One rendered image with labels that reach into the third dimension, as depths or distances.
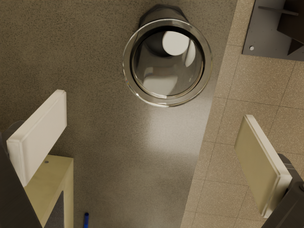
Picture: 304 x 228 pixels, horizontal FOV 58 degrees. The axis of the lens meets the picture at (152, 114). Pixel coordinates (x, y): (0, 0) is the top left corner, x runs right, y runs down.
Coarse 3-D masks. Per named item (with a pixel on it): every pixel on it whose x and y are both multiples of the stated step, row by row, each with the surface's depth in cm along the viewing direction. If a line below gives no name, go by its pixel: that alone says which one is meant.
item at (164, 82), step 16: (160, 16) 38; (176, 16) 40; (144, 32) 31; (192, 32) 31; (128, 48) 32; (144, 48) 49; (192, 48) 42; (208, 48) 31; (128, 64) 32; (144, 64) 42; (160, 64) 47; (176, 64) 46; (192, 64) 39; (208, 64) 32; (128, 80) 33; (144, 80) 37; (160, 80) 40; (176, 80) 39; (192, 80) 35; (208, 80) 33; (144, 96) 34; (160, 96) 35; (176, 96) 34; (192, 96) 34
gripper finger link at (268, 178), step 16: (240, 128) 20; (256, 128) 18; (240, 144) 20; (256, 144) 17; (240, 160) 19; (256, 160) 16; (272, 160) 15; (256, 176) 16; (272, 176) 14; (288, 176) 14; (256, 192) 16; (272, 192) 14; (272, 208) 15
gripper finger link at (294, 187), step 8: (296, 184) 14; (288, 192) 13; (296, 192) 13; (288, 200) 12; (296, 200) 13; (280, 208) 12; (288, 208) 12; (296, 208) 12; (272, 216) 11; (280, 216) 12; (288, 216) 12; (296, 216) 12; (264, 224) 11; (272, 224) 11; (280, 224) 11; (288, 224) 11; (296, 224) 11
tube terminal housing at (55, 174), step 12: (48, 156) 67; (60, 156) 67; (48, 168) 63; (60, 168) 63; (72, 168) 68; (36, 180) 59; (48, 180) 59; (60, 180) 60; (72, 180) 70; (36, 192) 56; (48, 192) 56; (60, 192) 60; (72, 192) 71; (36, 204) 53; (48, 204) 54; (72, 204) 73; (48, 216) 54; (72, 216) 75
